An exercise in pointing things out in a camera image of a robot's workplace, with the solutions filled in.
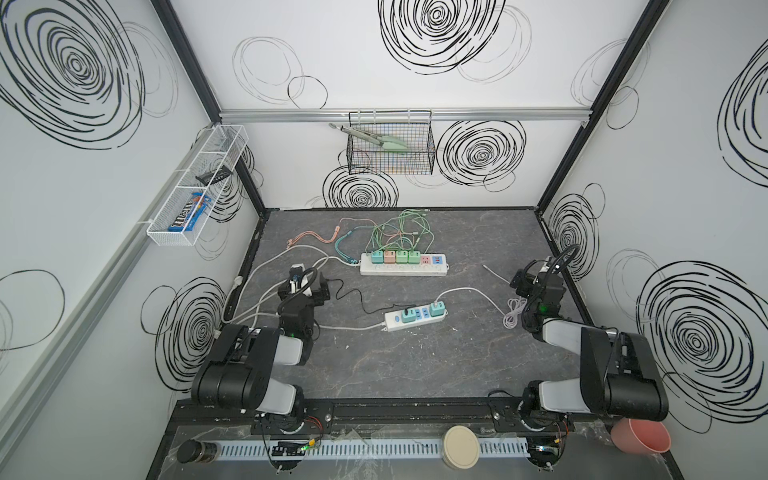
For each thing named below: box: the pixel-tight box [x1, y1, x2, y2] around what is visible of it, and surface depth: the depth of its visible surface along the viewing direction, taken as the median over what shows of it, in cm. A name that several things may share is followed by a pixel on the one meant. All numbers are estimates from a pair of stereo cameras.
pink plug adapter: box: [384, 250, 396, 264], surface depth 100 cm
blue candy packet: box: [168, 192, 212, 232], surface depth 72 cm
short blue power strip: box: [384, 306, 448, 332], surface depth 90 cm
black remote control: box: [195, 165, 233, 186], surface depth 80 cm
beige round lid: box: [442, 425, 481, 470], surface depth 66 cm
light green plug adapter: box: [396, 250, 408, 264], surface depth 101 cm
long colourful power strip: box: [358, 253, 450, 276], surface depth 101 cm
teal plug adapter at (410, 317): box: [401, 308, 417, 323], surface depth 86 cm
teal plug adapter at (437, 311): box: [429, 301, 445, 317], surface depth 88 cm
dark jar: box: [177, 439, 220, 464], surface depth 64 cm
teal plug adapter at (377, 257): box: [371, 250, 384, 264], surface depth 101 cm
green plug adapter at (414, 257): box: [408, 250, 421, 265], surface depth 101 cm
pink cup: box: [610, 418, 672, 453], surface depth 64 cm
